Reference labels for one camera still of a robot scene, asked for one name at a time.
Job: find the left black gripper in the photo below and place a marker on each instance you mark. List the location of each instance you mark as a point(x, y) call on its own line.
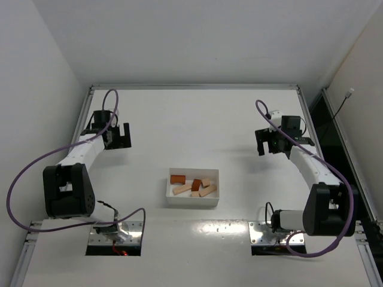
point(120, 143)

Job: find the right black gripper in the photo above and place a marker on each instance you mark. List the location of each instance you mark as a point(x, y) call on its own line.
point(266, 135)

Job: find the short light wood block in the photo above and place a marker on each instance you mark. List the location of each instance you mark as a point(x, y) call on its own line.
point(206, 182)

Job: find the long light wood block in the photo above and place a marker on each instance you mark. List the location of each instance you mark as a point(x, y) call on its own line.
point(181, 189)

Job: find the white perforated box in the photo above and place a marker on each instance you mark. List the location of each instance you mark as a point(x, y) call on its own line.
point(186, 199)

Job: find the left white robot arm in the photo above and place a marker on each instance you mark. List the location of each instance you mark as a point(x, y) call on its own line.
point(68, 190)

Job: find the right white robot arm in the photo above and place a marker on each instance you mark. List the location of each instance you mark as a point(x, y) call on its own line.
point(331, 204)

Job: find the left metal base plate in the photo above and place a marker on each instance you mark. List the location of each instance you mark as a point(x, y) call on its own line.
point(131, 231)

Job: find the metal base plate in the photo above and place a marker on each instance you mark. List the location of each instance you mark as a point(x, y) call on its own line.
point(131, 231)
point(263, 236)

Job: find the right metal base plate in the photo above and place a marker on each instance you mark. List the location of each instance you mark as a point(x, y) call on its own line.
point(263, 236)

